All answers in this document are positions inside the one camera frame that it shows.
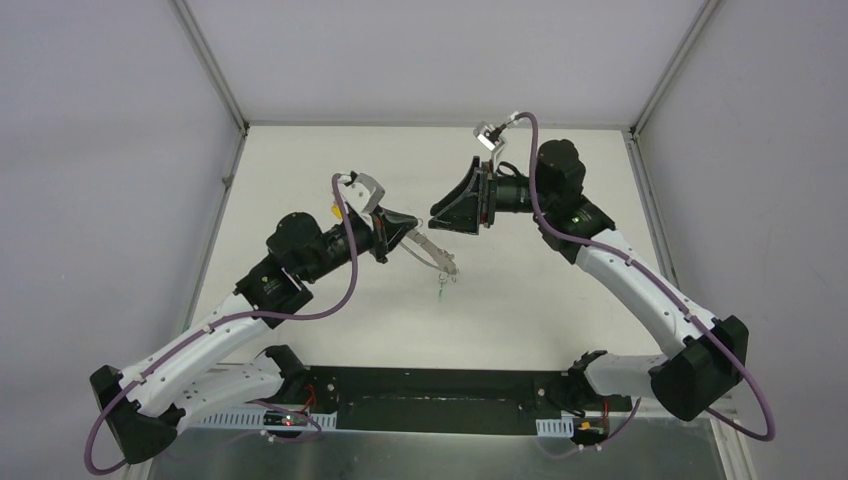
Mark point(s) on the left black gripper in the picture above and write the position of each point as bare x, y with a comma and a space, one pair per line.
380, 235

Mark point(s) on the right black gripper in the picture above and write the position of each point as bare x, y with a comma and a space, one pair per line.
471, 204

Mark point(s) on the perforated metal ring plate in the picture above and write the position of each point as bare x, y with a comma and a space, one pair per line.
424, 250

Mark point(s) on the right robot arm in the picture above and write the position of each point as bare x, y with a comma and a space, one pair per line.
691, 372

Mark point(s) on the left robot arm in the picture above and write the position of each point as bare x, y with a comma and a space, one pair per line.
308, 274

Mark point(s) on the key with yellow tag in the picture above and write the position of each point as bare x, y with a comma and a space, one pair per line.
338, 210

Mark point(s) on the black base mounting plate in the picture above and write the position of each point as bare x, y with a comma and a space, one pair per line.
484, 402

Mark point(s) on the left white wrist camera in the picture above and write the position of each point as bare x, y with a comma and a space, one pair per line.
363, 193

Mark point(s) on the white slotted cable duct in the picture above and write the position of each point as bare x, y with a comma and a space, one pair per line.
245, 418

